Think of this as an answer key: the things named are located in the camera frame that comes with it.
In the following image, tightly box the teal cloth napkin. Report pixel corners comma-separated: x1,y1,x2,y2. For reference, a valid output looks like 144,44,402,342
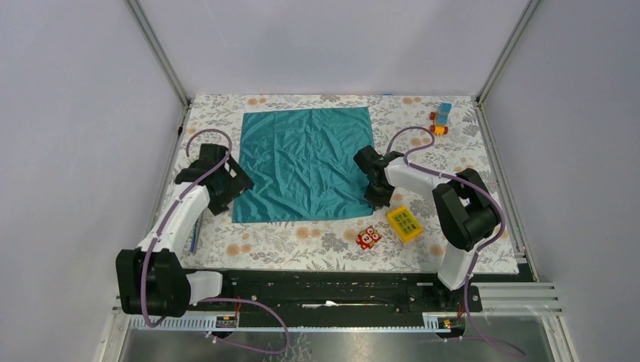
232,107,374,223

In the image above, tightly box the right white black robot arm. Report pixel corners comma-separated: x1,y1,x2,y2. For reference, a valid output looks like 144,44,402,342
354,146,505,311

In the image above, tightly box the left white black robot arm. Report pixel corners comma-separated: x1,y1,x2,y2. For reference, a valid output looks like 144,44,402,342
115,144,254,318

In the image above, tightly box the yellow green toy brick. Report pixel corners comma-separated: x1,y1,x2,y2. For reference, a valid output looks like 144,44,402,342
386,206,423,243

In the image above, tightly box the red owl toy block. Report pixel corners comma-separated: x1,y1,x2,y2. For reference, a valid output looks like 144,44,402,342
356,225,382,250

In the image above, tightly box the floral patterned table mat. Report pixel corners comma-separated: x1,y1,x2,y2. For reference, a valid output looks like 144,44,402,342
174,94,499,273

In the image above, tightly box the blue orange toy car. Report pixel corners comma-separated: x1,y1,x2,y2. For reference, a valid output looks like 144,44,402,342
429,103,452,136

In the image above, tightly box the blue handled utensil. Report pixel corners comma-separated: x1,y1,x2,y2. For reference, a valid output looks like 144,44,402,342
189,214,203,253

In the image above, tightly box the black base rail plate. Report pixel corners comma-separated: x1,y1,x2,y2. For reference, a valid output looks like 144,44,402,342
186,267,484,329

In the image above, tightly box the slotted cable duct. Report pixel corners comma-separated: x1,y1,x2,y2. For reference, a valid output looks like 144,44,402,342
130,312,466,334

